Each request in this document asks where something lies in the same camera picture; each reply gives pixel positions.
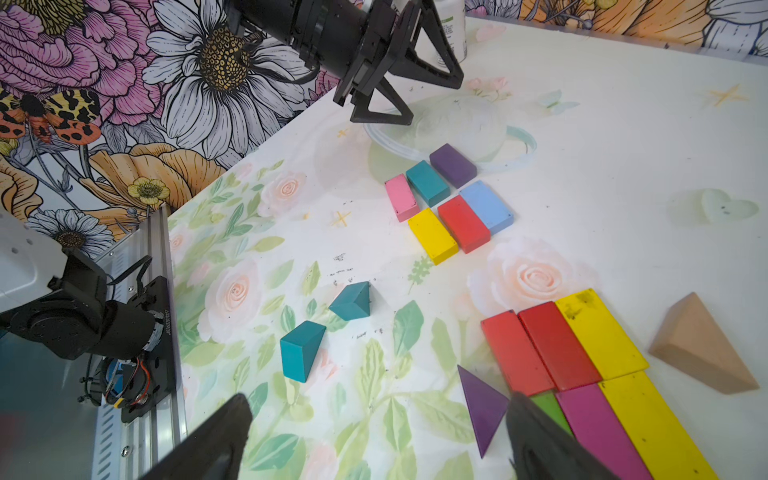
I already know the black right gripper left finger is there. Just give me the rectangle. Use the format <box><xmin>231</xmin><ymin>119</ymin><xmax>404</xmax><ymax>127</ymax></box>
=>
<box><xmin>143</xmin><ymin>393</ymin><xmax>253</xmax><ymax>480</ymax></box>

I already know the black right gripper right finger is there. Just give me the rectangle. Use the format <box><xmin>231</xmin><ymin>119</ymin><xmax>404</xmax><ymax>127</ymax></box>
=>
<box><xmin>505</xmin><ymin>391</ymin><xmax>618</xmax><ymax>480</ymax></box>

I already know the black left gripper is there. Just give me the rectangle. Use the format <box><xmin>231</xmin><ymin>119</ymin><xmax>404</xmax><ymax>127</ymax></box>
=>
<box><xmin>333</xmin><ymin>1</ymin><xmax>464</xmax><ymax>126</ymax></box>

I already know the green block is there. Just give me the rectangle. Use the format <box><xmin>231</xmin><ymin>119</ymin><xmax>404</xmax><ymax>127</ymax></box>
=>
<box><xmin>530</xmin><ymin>390</ymin><xmax>573</xmax><ymax>436</ymax></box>

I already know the magenta block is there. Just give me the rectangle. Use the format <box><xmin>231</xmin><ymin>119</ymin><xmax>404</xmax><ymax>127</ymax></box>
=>
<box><xmin>556</xmin><ymin>384</ymin><xmax>652</xmax><ymax>480</ymax></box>

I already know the purple triangle block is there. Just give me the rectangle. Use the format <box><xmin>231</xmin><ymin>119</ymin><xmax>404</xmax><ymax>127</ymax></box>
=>
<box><xmin>457</xmin><ymin>365</ymin><xmax>509</xmax><ymax>458</ymax></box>

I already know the red block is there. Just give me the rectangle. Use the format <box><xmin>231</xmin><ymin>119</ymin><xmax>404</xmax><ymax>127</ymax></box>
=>
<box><xmin>480</xmin><ymin>310</ymin><xmax>555</xmax><ymax>396</ymax></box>
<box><xmin>437</xmin><ymin>195</ymin><xmax>491</xmax><ymax>254</ymax></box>
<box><xmin>519</xmin><ymin>302</ymin><xmax>602</xmax><ymax>391</ymax></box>

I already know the pink block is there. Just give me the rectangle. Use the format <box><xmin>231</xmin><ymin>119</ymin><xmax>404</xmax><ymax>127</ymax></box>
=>
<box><xmin>385</xmin><ymin>174</ymin><xmax>421</xmax><ymax>222</ymax></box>

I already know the teal block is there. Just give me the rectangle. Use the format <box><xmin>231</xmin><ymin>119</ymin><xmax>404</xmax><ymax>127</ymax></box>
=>
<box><xmin>405</xmin><ymin>161</ymin><xmax>450</xmax><ymax>207</ymax></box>
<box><xmin>280</xmin><ymin>321</ymin><xmax>326</xmax><ymax>383</ymax></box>
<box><xmin>329</xmin><ymin>281</ymin><xmax>371</xmax><ymax>321</ymax></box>

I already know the purple rectangular block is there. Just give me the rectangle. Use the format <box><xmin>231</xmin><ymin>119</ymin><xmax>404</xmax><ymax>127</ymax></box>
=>
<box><xmin>429</xmin><ymin>144</ymin><xmax>478</xmax><ymax>189</ymax></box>

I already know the yellow block long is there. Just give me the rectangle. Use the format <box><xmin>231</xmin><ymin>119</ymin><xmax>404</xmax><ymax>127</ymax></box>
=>
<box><xmin>555</xmin><ymin>289</ymin><xmax>649</xmax><ymax>380</ymax></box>

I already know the blue grey triangle block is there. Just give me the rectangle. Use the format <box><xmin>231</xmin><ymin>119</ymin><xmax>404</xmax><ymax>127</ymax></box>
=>
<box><xmin>459</xmin><ymin>180</ymin><xmax>515</xmax><ymax>235</ymax></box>

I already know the natural wood triangle block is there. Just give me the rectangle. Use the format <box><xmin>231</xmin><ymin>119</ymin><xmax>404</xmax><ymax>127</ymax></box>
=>
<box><xmin>649</xmin><ymin>292</ymin><xmax>760</xmax><ymax>395</ymax></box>

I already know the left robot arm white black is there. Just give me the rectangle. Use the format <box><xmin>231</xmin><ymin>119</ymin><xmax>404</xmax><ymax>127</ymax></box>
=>
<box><xmin>224</xmin><ymin>1</ymin><xmax>464</xmax><ymax>125</ymax></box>

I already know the white bottle green cap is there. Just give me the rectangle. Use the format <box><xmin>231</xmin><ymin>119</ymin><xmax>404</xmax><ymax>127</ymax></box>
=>
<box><xmin>434</xmin><ymin>0</ymin><xmax>467</xmax><ymax>63</ymax></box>

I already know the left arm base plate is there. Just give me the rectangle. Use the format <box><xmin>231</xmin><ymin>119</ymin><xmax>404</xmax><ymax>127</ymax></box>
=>
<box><xmin>77</xmin><ymin>275</ymin><xmax>178</xmax><ymax>424</ymax></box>

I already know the aluminium front rail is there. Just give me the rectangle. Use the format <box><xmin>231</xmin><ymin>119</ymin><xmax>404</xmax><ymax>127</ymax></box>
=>
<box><xmin>89</xmin><ymin>206</ymin><xmax>187</xmax><ymax>479</ymax></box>

